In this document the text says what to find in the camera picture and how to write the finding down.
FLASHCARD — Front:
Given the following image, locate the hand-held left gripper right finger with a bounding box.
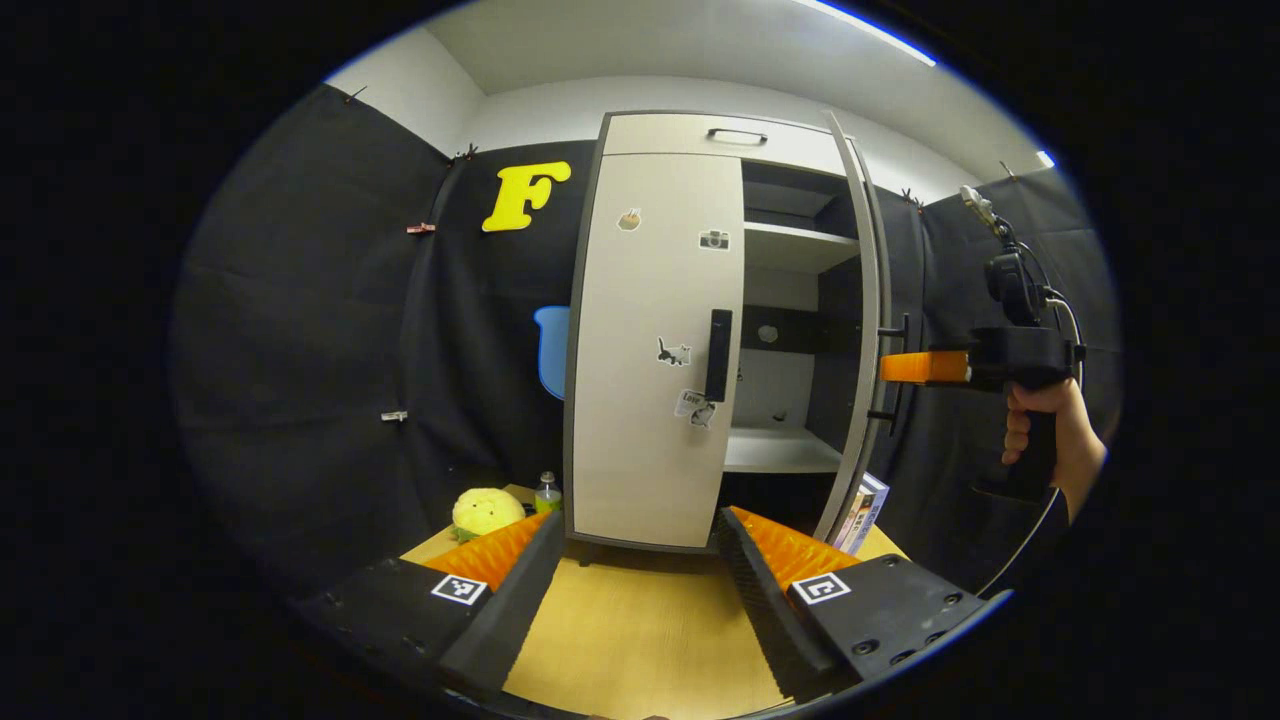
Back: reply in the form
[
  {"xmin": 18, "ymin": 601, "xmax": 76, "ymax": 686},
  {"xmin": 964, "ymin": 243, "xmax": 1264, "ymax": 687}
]
[{"xmin": 715, "ymin": 505, "xmax": 1011, "ymax": 701}]

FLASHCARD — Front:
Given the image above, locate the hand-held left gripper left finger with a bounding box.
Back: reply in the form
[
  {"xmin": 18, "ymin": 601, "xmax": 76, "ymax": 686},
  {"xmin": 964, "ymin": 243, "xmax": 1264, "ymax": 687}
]
[{"xmin": 295, "ymin": 510, "xmax": 568, "ymax": 701}]

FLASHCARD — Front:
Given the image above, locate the cabinet door with headphone sticker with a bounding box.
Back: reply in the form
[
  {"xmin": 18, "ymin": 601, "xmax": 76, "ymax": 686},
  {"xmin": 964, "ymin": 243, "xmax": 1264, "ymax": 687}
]
[{"xmin": 815, "ymin": 110, "xmax": 891, "ymax": 546}]

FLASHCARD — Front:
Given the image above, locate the beige double-door shoe cabinet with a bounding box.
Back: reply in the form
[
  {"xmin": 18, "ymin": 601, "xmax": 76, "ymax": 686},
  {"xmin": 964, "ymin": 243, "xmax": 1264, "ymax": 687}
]
[{"xmin": 562, "ymin": 108, "xmax": 891, "ymax": 556}]

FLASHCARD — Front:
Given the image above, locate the cabinet door with camera sticker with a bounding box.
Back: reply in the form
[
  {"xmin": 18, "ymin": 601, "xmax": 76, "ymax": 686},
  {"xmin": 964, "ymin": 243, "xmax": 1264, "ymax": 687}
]
[{"xmin": 572, "ymin": 152, "xmax": 746, "ymax": 549}]

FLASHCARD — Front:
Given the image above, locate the white cabinet shelf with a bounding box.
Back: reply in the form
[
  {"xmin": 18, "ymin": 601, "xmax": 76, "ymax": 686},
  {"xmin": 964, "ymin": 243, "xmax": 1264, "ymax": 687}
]
[
  {"xmin": 745, "ymin": 222, "xmax": 861, "ymax": 274},
  {"xmin": 725, "ymin": 430, "xmax": 843, "ymax": 474}
]

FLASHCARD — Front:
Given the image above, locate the yellow plush toy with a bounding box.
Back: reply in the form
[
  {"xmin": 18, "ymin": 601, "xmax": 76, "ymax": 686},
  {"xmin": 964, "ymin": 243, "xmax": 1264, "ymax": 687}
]
[{"xmin": 450, "ymin": 487, "xmax": 528, "ymax": 543}]

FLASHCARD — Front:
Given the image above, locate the stack of books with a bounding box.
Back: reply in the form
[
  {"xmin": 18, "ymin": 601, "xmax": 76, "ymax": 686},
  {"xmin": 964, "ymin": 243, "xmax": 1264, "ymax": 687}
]
[{"xmin": 835, "ymin": 472, "xmax": 891, "ymax": 556}]

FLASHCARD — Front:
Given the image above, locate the black straight door handle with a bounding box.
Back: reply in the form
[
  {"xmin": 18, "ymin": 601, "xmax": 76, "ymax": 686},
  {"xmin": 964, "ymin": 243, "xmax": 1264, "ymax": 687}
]
[
  {"xmin": 868, "ymin": 314, "xmax": 911, "ymax": 436},
  {"xmin": 705, "ymin": 309, "xmax": 733, "ymax": 403}
]

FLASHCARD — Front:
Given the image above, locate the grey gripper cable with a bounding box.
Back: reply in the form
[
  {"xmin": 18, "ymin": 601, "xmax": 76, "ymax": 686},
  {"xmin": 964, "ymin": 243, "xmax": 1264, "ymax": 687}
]
[{"xmin": 975, "ymin": 290, "xmax": 1087, "ymax": 599}]

